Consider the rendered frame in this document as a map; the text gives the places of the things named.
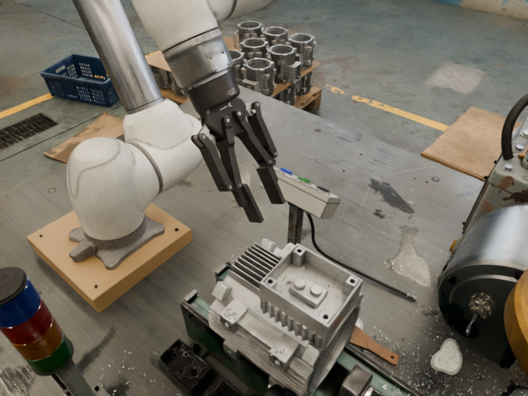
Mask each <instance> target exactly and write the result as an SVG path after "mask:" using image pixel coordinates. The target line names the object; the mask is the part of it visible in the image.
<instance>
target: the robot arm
mask: <svg viewBox="0 0 528 396"><path fill-rule="evenodd" d="M72 1H73V3H74V5H75V7H76V9H77V11H78V13H79V16H80V18H81V20H82V22H83V24H84V26H85V28H86V30H87V32H88V34H89V36H90V39H91V41H92V43H93V45H94V47H95V49H96V51H97V53H98V55H99V57H100V59H101V61H102V64H103V65H104V68H105V70H106V72H107V73H108V76H109V78H110V79H111V81H112V84H113V86H114V88H115V91H116V93H117V94H118V96H119V99H120V100H121V102H122V104H123V107H124V109H125V111H126V115H125V117H124V120H123V129H124V136H125V142H126V143H124V142H123V141H120V140H118V139H115V138H113V137H94V138H91V139H88V140H86V141H84V142H82V143H80V144H79V145H78V146H77V147H76V148H75V149H74V150H73V151H72V152H71V155H70V156H69V159H68V166H67V186H68V193H69V196H70V199H71V203H72V206H73V208H74V211H75V214H76V216H77V218H78V220H79V222H80V224H81V226H80V227H79V228H76V229H73V230H72V231H71V232H70V233H69V237H70V240H72V241H74V242H76V243H79V244H78V245H77V246H76V247H75V248H74V249H73V250H72V251H70V252H69V256H70V258H72V261H73V262H79V261H81V260H83V259H85V258H88V257H90V256H91V255H94V256H96V257H97V258H98V259H100V260H101V261H102V262H103V263H104V266H105V268H106V269H107V270H114V269H116V268H117V267H118V266H119V265H120V264H121V262H122V261H123V260H125V259H126V258H128V257H129V256H130V255H132V254H133V253H134V252H136V251H137V250H138V249H140V248H142V247H143V246H144V245H146V244H147V243H148V242H149V241H151V240H152V239H154V238H156V237H158V236H161V235H163V234H164V233H165V227H164V225H163V224H160V223H158V222H154V221H153V220H152V219H150V218H149V217H147V216H146V215H145V212H144V210H145V209H146V208H147V207H148V205H149V204H150V203H151V202H152V201H153V200H154V198H155V197H156V196H157V195H158V194H160V193H161V192H163V191H165V190H167V189H169V188H171V187H173V186H174V185H176V184H178V183H179V182H180V181H182V180H183V179H185V178H186V177H188V176H189V175H190V174H191V173H192V172H193V171H194V170H195V169H196V168H197V167H198V166H199V165H200V164H201V163H202V162H203V160H204V161H205V163H206V164H207V167H208V169H209V171H210V173H211V176H212V178H213V179H214V182H215V184H216V186H217V188H218V191H220V192H229V191H231V192H232V193H233V195H234V197H235V199H236V202H237V204H238V205H239V206H240V207H242V208H243V209H244V211H245V213H246V215H247V218H248V220H249V222H257V223H262V222H263V221H264V218H263V216H262V214H261V212H260V210H259V207H258V205H257V203H256V202H255V198H254V197H253V195H252V193H251V190H250V188H249V186H248V184H242V181H241V177H240V171H239V167H238V163H237V157H236V153H235V149H234V144H235V141H234V137H235V136H236V137H238V138H239V139H240V140H241V141H242V143H243V144H244V146H245V147H246V148H247V150H248V151H249V152H250V153H251V155H252V156H253V158H254V159H255V161H256V162H257V163H258V165H259V166H260V167H258V168H257V169H256V170H257V172H258V176H259V177H260V179H261V181H262V184H263V186H264V188H265V191H266V193H267V195H268V197H269V200H270V202H271V204H284V203H285V202H286V201H285V199H284V196H283V194H282V192H281V189H280V186H279V185H278V183H277V182H278V177H277V174H276V172H275V170H274V168H273V166H274V165H275V164H276V160H275V159H274V158H275V157H277V156H278V152H277V149H276V147H275V145H274V143H273V140H272V138H271V136H270V132H269V131H268V129H267V127H266V124H265V122H264V119H263V117H262V113H261V108H260V104H259V102H258V101H254V102H251V103H247V104H245V103H244V101H243V100H242V99H241V98H240V95H239V94H240V88H239V86H238V84H237V81H236V79H235V77H234V75H233V72H232V71H227V68H229V67H230V66H232V65H233V60H232V57H231V56H230V54H229V51H228V48H227V46H226V43H225V41H224V39H223V37H222V32H221V31H220V30H219V27H218V23H219V22H221V21H223V20H228V19H235V18H237V17H242V16H245V15H248V14H249V13H253V12H254V11H256V10H258V9H261V8H262V7H264V6H266V5H267V4H269V3H270V2H271V1H273V0H131V1H132V4H133V6H134V8H135V10H136V13H137V15H138V16H139V18H140V20H141V22H142V24H143V26H144V27H145V30H146V31H147V32H148V34H149V36H150V37H151V38H152V39H153V40H154V41H155V42H156V44H157V46H158V47H159V48H160V50H161V52H162V54H163V55H164V57H163V58H164V60H165V61H166V62H167V64H168V66H169V68H170V70H171V72H172V74H173V76H174V79H175V81H176V83H177V84H178V86H179V87H180V88H183V87H186V86H188V87H189V90H186V93H187V94H188V96H189V99H190V101H191V103H192V106H193V107H194V109H195V111H196V112H197V113H198V114H199V115H200V119H201V122H200V121H199V120H198V119H196V118H194V117H193V116H191V115H188V114H184V113H183V111H182V110H181V109H180V108H179V107H178V105H177V104H175V103H174V102H173V101H170V100H168V99H163V97H162V94H161V93H160V89H159V87H158V86H157V84H156V81H155V79H154V76H153V74H152V72H151V69H150V67H149V65H148V62H147V60H146V59H145V55H144V54H143V52H142V49H141V47H140V45H139V42H138V40H137V37H136V35H135V34H134V30H133V28H132V27H131V25H130V21H129V20H128V17H127V15H126V12H125V10H124V8H123V5H122V3H121V1H120V0H72ZM246 116H247V120H248V121H247V120H246ZM252 131H253V132H252ZM209 134H211V135H213V136H214V141H215V144H216V147H217V148H218V150H219V153H220V156H221V159H220V157H219V154H218V152H217V150H216V148H215V146H214V144H213V143H212V141H211V139H212V137H211V136H210V135H209ZM224 140H226V141H224Z"/></svg>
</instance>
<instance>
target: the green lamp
mask: <svg viewBox="0 0 528 396"><path fill-rule="evenodd" d="M62 332H63V331H62ZM71 352H72V347H71V344H70V342H69V340H68V338H67V337H66V335H65V334H64V332H63V337H62V340H61V342H60V345H59V347H58V348H57V349H56V350H55V351H54V352H53V353H51V354H50V355H48V356H47V357H44V358H42V359H39V360H33V361H32V360H28V359H25V358H24V359H25V361H26V362H27V363H28V364H29V365H30V366H31V367H32V368H33V369H34V370H35V371H36V372H39V373H50V372H54V371H56V370H58V369H59V368H60V367H61V366H63V365H64V364H65V363H66V361H67V360H68V359H69V357H70V355H71Z"/></svg>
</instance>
